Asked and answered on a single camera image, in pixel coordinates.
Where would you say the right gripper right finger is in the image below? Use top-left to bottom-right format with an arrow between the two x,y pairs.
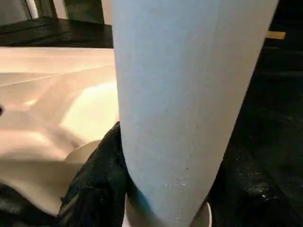
208,141 -> 303,227

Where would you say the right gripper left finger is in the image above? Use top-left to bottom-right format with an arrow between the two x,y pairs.
58,121 -> 143,227

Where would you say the white plastic table top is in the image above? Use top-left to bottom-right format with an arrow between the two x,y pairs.
0,46 -> 124,211

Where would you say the black table mat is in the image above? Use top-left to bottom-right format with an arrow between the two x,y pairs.
0,16 -> 303,227

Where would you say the glossy black box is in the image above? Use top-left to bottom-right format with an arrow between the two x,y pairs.
265,0 -> 303,48

